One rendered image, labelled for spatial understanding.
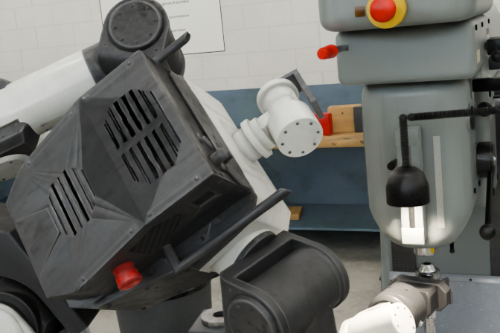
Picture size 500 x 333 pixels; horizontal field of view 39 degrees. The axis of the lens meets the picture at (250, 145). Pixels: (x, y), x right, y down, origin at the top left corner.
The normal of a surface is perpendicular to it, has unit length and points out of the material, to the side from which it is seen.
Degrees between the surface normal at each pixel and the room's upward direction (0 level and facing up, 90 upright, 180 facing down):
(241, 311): 99
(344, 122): 90
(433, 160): 90
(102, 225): 74
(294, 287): 42
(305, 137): 118
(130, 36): 62
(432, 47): 90
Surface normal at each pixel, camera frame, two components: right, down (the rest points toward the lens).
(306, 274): 0.34, -0.67
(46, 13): -0.38, 0.20
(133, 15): -0.09, -0.31
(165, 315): 0.18, 0.22
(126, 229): -0.56, -0.07
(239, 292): -0.65, 0.34
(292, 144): 0.27, 0.58
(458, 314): -0.39, -0.26
